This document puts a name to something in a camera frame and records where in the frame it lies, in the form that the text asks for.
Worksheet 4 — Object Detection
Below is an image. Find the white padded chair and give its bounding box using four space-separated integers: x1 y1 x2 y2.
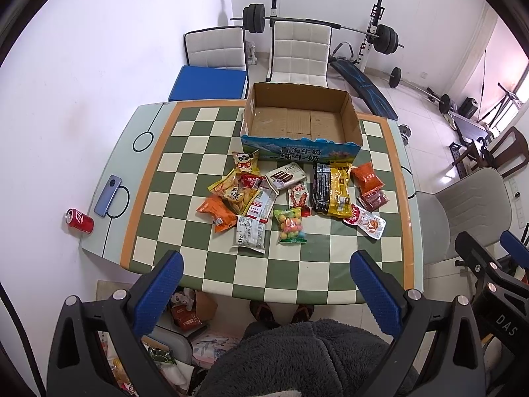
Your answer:
184 25 247 71
267 21 332 87

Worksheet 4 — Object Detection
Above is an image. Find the dark red snack packet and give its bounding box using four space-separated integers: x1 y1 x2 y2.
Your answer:
359 189 389 212

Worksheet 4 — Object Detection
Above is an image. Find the white padded chair centre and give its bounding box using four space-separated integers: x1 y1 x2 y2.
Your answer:
267 21 332 87

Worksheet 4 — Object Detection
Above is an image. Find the blue mat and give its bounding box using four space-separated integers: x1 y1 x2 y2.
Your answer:
168 66 247 101

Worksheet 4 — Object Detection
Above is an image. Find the orange cake snack packet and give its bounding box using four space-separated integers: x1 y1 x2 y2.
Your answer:
196 195 238 233

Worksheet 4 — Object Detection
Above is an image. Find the white chocolate wafer packet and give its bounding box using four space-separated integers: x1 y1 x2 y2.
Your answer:
265 162 306 194

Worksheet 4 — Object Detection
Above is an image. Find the barbell with black plates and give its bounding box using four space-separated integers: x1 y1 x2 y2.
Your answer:
231 4 403 55

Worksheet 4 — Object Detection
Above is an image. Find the small barbell on floor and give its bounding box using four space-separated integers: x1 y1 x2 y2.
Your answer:
388 66 453 114

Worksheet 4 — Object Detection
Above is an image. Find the red crinkled snack packet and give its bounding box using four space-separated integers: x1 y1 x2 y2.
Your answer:
238 172 265 189

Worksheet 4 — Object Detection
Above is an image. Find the white padded chair left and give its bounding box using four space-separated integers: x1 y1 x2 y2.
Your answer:
184 25 247 71

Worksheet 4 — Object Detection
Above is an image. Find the colourful candy balls bag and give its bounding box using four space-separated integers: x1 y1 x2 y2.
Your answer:
273 207 306 244

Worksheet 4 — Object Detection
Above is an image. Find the yellow panda chips bag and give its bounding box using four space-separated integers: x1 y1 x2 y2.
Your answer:
232 150 260 175

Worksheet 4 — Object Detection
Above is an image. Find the grey fleece clothing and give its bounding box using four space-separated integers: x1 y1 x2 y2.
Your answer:
196 319 390 396

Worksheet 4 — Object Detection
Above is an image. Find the blue smartphone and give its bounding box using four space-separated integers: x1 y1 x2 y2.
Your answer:
94 175 122 217

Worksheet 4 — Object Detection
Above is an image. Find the brown wooden chair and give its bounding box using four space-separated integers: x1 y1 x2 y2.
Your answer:
481 126 528 178

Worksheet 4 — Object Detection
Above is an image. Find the red cola can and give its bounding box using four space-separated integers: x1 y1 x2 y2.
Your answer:
64 208 94 234

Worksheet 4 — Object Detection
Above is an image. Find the cardboard box with blue print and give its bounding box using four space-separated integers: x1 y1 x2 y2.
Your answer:
239 82 363 163

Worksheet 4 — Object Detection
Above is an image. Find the grey plastic chair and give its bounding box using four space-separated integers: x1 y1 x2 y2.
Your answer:
415 168 512 265

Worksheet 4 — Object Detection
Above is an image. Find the yellow snack packet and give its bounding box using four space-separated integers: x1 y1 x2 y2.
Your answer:
327 163 352 219

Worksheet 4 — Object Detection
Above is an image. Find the black weight bench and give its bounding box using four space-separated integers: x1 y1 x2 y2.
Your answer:
329 58 398 121

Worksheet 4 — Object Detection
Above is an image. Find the black snack packet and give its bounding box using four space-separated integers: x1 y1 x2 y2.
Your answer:
311 163 331 215

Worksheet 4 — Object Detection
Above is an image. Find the yellow egg snack bag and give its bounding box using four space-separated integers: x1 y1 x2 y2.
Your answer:
208 169 259 215

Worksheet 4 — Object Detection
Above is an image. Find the green checkered table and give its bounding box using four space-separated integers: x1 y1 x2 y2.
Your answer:
81 101 424 305

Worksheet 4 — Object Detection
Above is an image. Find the white silver biscuit packet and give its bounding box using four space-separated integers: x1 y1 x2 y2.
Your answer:
233 215 266 254

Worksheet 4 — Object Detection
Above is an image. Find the red white label packet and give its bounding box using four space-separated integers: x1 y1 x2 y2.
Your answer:
244 188 277 223

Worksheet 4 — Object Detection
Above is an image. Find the orange spicy snack packet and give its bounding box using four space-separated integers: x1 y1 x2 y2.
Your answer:
350 161 384 196

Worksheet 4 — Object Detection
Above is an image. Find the white red spicy strip packet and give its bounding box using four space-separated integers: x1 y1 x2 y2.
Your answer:
343 204 387 240

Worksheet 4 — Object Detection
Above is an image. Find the red white small snack packet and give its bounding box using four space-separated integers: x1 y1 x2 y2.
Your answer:
287 181 311 217

